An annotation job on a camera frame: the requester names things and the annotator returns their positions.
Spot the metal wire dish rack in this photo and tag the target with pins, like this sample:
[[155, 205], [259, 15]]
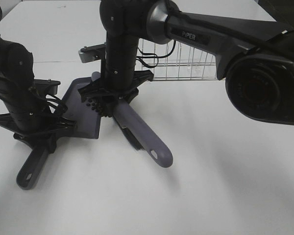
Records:
[[177, 62]]

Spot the grey plastic dustpan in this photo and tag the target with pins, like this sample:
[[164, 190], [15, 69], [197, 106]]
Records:
[[79, 121]]

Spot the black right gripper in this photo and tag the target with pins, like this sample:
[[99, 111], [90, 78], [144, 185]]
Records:
[[109, 97]]

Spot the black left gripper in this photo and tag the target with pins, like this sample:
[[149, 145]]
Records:
[[49, 131]]

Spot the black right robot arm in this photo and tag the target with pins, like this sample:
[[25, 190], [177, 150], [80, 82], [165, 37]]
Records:
[[255, 58]]

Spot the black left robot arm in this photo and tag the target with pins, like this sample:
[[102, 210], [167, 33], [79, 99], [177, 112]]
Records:
[[34, 111]]

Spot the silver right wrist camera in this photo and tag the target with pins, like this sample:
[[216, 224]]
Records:
[[92, 53]]

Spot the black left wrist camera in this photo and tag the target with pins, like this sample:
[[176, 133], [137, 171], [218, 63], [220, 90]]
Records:
[[46, 87]]

